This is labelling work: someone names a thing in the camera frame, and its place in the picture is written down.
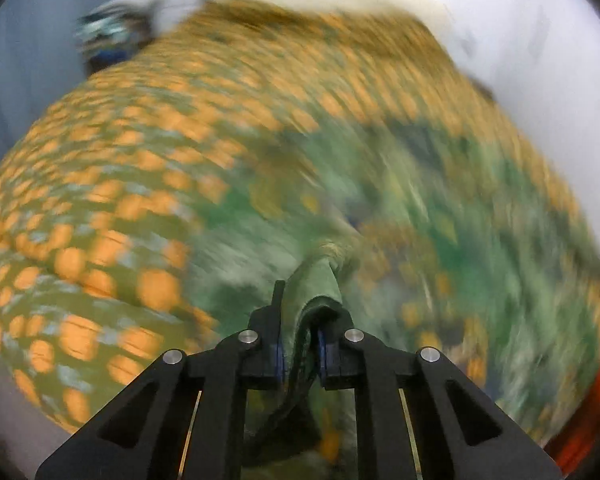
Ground orange floral bedsheet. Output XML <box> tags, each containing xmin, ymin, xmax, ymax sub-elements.
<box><xmin>0</xmin><ymin>0</ymin><xmax>600</xmax><ymax>461</ymax></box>

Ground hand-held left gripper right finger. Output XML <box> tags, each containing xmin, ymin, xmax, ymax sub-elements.
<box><xmin>316</xmin><ymin>309</ymin><xmax>565</xmax><ymax>480</ymax></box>

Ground red object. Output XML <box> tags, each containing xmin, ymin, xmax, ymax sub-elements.
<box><xmin>542</xmin><ymin>360</ymin><xmax>600</xmax><ymax>476</ymax></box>

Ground green printed garment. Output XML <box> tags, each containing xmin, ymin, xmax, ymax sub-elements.
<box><xmin>190</xmin><ymin>110</ymin><xmax>600</xmax><ymax>480</ymax></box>

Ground pile of colourful clothes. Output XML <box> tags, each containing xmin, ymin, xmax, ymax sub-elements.
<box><xmin>74</xmin><ymin>0</ymin><xmax>167</xmax><ymax>75</ymax></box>

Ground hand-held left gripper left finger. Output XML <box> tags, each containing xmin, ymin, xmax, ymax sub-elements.
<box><xmin>34</xmin><ymin>280</ymin><xmax>287</xmax><ymax>480</ymax></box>

